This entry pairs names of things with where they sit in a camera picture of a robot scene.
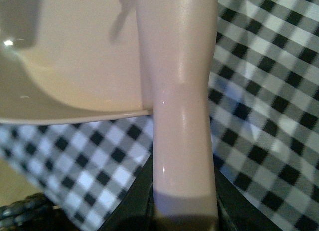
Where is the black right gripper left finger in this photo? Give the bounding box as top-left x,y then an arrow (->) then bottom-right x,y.
99,155 -> 154,231

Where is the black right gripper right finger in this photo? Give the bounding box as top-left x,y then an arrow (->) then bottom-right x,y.
214,168 -> 280,231

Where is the beige plastic dustpan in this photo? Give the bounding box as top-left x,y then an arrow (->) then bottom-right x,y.
0,0 -> 152,125

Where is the beige hand brush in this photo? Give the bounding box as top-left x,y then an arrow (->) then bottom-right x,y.
135,0 -> 218,231

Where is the dark woven basket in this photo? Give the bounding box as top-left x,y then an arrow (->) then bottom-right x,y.
0,193 -> 57,231

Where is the black white checkered bedsheet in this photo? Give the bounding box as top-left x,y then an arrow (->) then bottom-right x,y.
0,0 -> 319,231

